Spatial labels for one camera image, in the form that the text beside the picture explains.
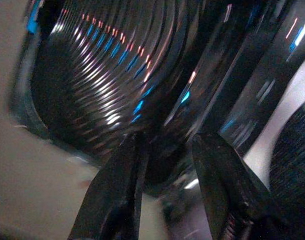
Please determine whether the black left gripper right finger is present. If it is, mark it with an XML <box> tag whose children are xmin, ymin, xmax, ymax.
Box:
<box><xmin>191</xmin><ymin>133</ymin><xmax>276</xmax><ymax>240</ymax></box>

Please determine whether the perforated steel washer drum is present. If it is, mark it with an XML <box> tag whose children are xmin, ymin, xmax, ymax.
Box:
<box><xmin>268</xmin><ymin>104</ymin><xmax>305</xmax><ymax>226</ymax></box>

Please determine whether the grey rubber door gasket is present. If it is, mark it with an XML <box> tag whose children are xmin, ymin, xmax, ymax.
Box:
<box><xmin>242</xmin><ymin>53</ymin><xmax>305</xmax><ymax>191</ymax></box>

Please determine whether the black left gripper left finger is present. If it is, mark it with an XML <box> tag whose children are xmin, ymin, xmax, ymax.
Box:
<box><xmin>68</xmin><ymin>134</ymin><xmax>150</xmax><ymax>240</ymax></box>

